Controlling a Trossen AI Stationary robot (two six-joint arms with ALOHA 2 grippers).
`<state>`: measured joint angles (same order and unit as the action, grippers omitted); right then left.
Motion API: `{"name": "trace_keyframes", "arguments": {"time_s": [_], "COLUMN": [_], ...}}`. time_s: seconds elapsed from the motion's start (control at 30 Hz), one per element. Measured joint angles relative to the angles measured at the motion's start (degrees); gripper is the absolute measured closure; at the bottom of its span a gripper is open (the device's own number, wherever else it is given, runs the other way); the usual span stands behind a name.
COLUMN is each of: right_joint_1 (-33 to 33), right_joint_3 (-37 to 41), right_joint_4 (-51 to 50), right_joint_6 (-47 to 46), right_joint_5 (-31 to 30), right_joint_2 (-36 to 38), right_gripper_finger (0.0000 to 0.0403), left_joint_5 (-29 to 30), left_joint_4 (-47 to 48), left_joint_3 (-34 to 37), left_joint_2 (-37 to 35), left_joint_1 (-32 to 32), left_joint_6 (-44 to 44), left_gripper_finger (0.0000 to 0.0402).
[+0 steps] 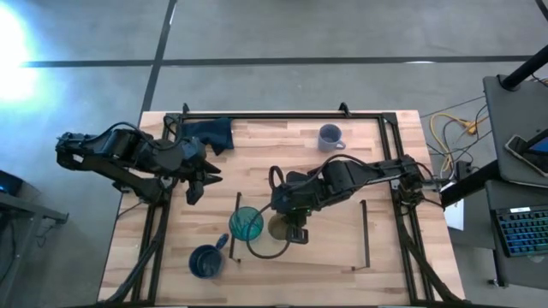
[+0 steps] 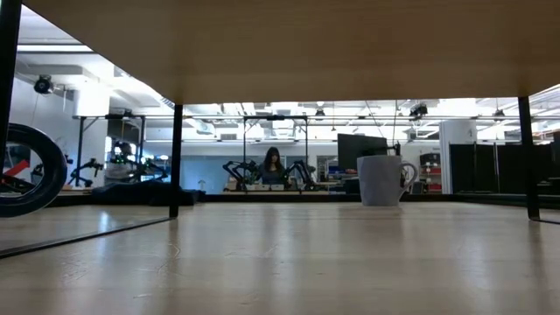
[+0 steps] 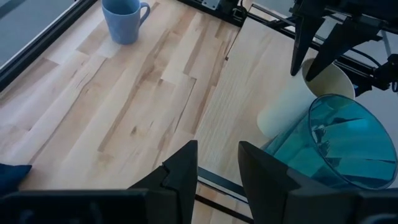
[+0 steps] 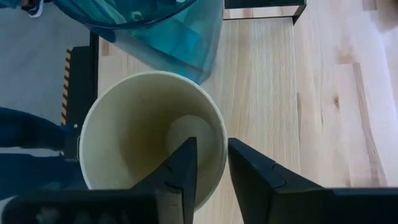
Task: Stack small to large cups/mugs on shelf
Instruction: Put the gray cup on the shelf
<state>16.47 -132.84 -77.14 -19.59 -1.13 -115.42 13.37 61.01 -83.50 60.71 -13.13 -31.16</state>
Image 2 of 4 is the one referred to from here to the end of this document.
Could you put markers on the light wooden shelf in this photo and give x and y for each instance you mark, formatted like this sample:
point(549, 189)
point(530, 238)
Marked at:
point(306, 44)

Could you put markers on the person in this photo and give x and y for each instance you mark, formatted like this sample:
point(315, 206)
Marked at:
point(272, 168)
point(120, 168)

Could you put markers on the black ceiling spotlight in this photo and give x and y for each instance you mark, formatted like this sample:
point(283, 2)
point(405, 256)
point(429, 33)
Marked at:
point(419, 110)
point(43, 84)

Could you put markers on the wooden background table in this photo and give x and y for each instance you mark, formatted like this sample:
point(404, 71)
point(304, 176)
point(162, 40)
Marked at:
point(280, 191)

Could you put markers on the black gantry frame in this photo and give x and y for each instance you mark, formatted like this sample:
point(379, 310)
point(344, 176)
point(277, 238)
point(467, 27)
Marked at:
point(275, 117)
point(114, 116)

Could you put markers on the black background robot arm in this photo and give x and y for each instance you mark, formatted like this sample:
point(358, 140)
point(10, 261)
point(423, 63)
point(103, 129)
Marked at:
point(151, 168)
point(238, 170)
point(85, 168)
point(302, 172)

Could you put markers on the black partition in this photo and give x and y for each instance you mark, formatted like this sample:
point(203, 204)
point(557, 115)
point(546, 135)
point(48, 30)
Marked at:
point(481, 168)

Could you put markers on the lavender ceramic mug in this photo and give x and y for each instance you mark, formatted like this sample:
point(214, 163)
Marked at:
point(380, 179)

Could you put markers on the black metal table frame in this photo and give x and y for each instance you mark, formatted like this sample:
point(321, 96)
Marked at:
point(284, 198)

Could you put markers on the black monitor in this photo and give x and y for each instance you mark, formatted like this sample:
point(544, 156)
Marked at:
point(361, 151)

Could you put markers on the red storage shelf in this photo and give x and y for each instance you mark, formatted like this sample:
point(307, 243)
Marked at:
point(432, 172)

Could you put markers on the dark blue cloth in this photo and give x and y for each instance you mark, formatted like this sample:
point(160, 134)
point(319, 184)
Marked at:
point(140, 193)

